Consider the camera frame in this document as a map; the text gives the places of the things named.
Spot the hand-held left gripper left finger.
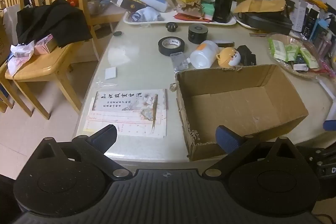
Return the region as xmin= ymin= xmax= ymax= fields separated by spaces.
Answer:
xmin=35 ymin=124 xmax=133 ymax=180

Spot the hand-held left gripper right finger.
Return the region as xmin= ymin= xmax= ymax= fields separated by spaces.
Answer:
xmin=202 ymin=126 xmax=300 ymax=178

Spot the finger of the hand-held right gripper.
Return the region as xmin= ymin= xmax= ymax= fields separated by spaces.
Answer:
xmin=308 ymin=120 xmax=336 ymax=161

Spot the brown cardboard box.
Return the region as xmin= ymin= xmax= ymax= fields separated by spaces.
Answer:
xmin=175 ymin=64 xmax=309 ymax=161

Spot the yellow round toy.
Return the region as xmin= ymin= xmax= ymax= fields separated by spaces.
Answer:
xmin=216 ymin=47 xmax=241 ymax=67

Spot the white plastic jar orange label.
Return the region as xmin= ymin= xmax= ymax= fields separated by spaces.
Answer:
xmin=189 ymin=40 xmax=219 ymax=69

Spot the grey cylinder device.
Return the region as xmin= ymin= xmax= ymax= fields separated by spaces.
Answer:
xmin=188 ymin=25 xmax=208 ymax=42

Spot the pink form paper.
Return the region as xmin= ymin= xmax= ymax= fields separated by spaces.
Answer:
xmin=83 ymin=109 xmax=168 ymax=139

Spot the calligraphy card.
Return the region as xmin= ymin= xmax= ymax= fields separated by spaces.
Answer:
xmin=92 ymin=89 xmax=168 ymax=112

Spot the brown feather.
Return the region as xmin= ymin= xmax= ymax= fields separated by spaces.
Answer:
xmin=150 ymin=94 xmax=160 ymax=133

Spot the clear plastic basket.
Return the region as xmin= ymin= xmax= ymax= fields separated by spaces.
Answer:
xmin=267 ymin=34 xmax=327 ymax=79

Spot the green wet wipes packet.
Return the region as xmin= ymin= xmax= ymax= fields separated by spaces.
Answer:
xmin=268 ymin=40 xmax=288 ymax=62
xmin=285 ymin=44 xmax=301 ymax=62
xmin=299 ymin=48 xmax=319 ymax=69

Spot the brown striped ribbon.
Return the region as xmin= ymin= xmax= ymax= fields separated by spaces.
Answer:
xmin=302 ymin=40 xmax=334 ymax=72

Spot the black small box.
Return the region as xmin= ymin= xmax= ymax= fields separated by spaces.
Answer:
xmin=236 ymin=45 xmax=257 ymax=66

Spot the clear plastic small box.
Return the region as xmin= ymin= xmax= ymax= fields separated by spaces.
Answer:
xmin=170 ymin=52 xmax=190 ymax=73

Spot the amber tape roll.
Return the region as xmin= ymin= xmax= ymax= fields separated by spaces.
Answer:
xmin=214 ymin=40 xmax=235 ymax=48

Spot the black tape roll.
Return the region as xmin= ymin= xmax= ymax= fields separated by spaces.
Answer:
xmin=158 ymin=36 xmax=186 ymax=56

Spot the pink box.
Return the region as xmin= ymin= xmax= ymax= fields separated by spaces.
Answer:
xmin=34 ymin=34 xmax=57 ymax=55

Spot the row of small cartons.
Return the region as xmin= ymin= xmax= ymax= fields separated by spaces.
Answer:
xmin=286 ymin=0 xmax=336 ymax=42

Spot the white plate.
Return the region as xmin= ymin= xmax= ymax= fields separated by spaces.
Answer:
xmin=234 ymin=13 xmax=263 ymax=30

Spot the white plastic wrapper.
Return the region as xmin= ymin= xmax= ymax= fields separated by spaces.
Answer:
xmin=7 ymin=40 xmax=36 ymax=75

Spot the black zip case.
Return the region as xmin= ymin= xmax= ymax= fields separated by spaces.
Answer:
xmin=238 ymin=12 xmax=293 ymax=35

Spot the red packet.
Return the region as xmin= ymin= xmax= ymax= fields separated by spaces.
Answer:
xmin=175 ymin=13 xmax=213 ymax=22

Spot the green box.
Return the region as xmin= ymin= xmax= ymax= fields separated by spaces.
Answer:
xmin=202 ymin=2 xmax=216 ymax=20

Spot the black cloth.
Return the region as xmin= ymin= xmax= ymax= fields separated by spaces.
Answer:
xmin=16 ymin=0 xmax=93 ymax=48

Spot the white sock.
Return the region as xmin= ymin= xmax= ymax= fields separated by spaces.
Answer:
xmin=131 ymin=7 xmax=162 ymax=22

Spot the white tray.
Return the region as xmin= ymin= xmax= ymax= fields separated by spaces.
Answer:
xmin=123 ymin=9 xmax=237 ymax=26

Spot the brown wallet gold button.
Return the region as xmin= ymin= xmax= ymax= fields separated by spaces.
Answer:
xmin=112 ymin=0 xmax=147 ymax=12

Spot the brown paper envelope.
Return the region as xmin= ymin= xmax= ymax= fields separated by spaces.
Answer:
xmin=233 ymin=0 xmax=286 ymax=13

